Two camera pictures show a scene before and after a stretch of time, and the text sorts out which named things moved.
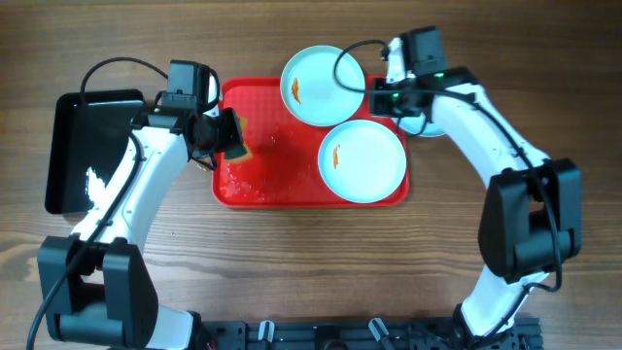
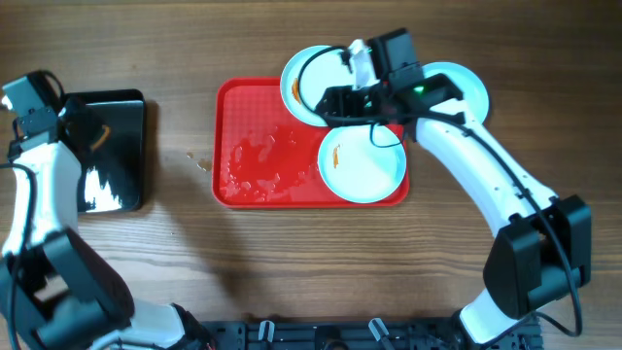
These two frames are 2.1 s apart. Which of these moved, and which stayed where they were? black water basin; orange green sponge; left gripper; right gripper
Moved: right gripper; left gripper; orange green sponge
Stayed: black water basin
